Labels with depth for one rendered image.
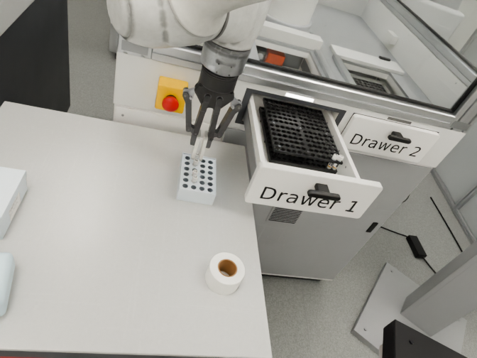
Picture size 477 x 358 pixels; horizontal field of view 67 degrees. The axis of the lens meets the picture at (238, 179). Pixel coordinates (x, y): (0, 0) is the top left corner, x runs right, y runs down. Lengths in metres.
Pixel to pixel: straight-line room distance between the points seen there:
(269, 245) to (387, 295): 0.74
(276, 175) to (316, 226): 0.69
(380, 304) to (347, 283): 0.17
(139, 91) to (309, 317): 1.20
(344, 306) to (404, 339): 1.05
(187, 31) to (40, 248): 0.46
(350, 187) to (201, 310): 0.40
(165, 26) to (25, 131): 0.53
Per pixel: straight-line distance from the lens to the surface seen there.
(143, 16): 0.52
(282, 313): 1.66
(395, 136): 1.11
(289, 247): 1.49
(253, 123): 0.90
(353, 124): 1.07
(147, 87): 0.96
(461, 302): 1.80
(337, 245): 1.54
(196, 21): 0.53
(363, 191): 0.84
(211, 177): 0.85
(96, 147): 0.93
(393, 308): 1.94
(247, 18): 0.65
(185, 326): 0.67
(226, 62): 0.69
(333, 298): 1.82
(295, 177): 0.76
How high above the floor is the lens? 1.37
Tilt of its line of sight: 41 degrees down
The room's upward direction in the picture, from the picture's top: 22 degrees clockwise
